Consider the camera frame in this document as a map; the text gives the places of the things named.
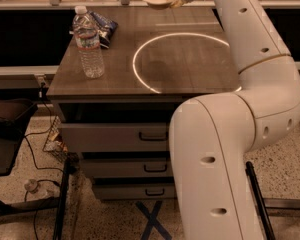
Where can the middle grey drawer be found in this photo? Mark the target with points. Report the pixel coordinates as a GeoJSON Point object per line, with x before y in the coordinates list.
{"type": "Point", "coordinates": [126, 168]}

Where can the blue tape cross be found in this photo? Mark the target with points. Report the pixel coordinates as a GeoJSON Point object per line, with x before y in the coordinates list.
{"type": "Point", "coordinates": [152, 221]}

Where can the wire basket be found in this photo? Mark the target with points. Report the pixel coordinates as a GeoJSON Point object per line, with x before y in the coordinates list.
{"type": "Point", "coordinates": [54, 144]}

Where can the grey drawer cabinet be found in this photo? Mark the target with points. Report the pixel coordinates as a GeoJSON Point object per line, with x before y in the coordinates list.
{"type": "Point", "coordinates": [157, 59]}

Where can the bottom grey drawer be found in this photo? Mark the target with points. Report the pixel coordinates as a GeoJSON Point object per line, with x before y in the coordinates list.
{"type": "Point", "coordinates": [134, 191]}

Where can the white power adapter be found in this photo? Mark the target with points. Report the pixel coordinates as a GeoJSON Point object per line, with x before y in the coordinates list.
{"type": "Point", "coordinates": [37, 190]}

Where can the clear plastic water bottle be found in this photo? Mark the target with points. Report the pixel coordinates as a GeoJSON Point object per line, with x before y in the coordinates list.
{"type": "Point", "coordinates": [88, 43]}

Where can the dark chair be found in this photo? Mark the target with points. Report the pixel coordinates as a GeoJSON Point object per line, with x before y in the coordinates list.
{"type": "Point", "coordinates": [15, 115]}

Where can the grey drawer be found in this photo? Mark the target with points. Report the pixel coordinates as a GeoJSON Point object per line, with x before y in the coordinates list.
{"type": "Point", "coordinates": [134, 191]}
{"type": "Point", "coordinates": [126, 168]}
{"type": "Point", "coordinates": [115, 137]}

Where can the top grey drawer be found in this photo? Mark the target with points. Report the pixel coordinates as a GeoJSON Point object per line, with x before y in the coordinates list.
{"type": "Point", "coordinates": [115, 137]}

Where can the blue chip bag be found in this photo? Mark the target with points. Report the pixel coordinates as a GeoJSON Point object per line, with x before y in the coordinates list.
{"type": "Point", "coordinates": [106, 28]}

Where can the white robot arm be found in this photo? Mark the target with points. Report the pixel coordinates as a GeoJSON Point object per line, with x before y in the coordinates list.
{"type": "Point", "coordinates": [210, 134]}

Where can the black table leg frame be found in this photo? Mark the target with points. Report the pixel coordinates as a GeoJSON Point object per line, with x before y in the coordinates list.
{"type": "Point", "coordinates": [41, 204]}

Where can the black metal stand leg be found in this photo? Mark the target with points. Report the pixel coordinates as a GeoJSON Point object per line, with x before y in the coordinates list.
{"type": "Point", "coordinates": [260, 202]}

